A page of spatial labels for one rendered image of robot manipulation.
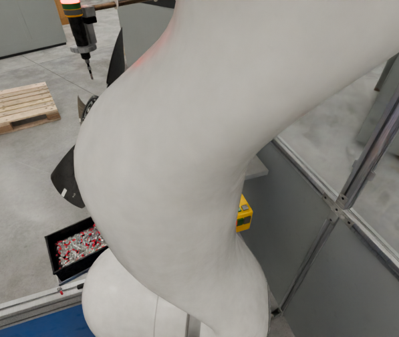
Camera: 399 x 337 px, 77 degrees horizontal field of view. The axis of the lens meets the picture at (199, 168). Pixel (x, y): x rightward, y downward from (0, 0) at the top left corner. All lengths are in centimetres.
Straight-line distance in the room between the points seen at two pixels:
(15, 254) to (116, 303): 203
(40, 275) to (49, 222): 45
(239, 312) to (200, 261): 11
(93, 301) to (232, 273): 17
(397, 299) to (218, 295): 82
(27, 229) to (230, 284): 227
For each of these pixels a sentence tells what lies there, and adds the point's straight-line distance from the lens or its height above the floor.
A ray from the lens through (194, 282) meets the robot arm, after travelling 19.
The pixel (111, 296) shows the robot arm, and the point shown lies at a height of 138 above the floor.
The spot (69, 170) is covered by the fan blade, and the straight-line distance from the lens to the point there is 110.
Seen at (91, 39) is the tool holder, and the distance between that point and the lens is 84.
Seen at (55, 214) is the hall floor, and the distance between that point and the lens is 243.
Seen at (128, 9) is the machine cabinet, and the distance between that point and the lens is 373.
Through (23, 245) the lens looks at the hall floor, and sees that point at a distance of 236.
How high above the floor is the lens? 167
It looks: 41 degrees down
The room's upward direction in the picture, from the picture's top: straight up
